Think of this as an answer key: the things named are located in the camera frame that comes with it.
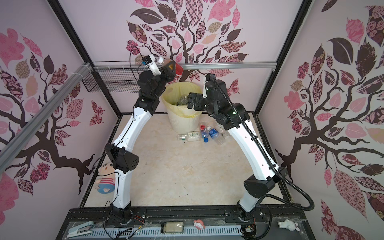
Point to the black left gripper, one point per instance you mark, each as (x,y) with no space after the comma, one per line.
(167,73)

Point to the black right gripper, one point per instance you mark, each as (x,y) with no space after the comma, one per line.
(199,98)

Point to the red yellow label bottle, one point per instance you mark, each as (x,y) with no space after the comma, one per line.
(169,65)

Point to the large clear purple-tint bottle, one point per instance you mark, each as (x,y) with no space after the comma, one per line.
(189,137)

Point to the blue label bottle white cap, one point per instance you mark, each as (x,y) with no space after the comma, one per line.
(183,100)

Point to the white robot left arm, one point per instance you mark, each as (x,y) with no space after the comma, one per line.
(124,161)

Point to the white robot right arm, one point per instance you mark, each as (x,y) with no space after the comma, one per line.
(236,121)

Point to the white bin with yellow bag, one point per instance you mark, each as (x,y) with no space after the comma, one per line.
(182,119)

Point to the striped plush doll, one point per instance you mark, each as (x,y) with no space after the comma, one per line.
(105,184)

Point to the pink white small toy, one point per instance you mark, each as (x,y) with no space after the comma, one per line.
(199,224)

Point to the beige rectangular box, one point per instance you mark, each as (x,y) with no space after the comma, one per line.
(172,227)

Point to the white plush toy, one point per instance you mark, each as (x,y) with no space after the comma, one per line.
(289,225)

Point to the white stapler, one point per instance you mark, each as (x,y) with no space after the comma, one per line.
(80,230)

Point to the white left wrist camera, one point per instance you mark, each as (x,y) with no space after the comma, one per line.
(150,62)

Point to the black wire basket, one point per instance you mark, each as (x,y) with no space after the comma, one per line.
(116,78)

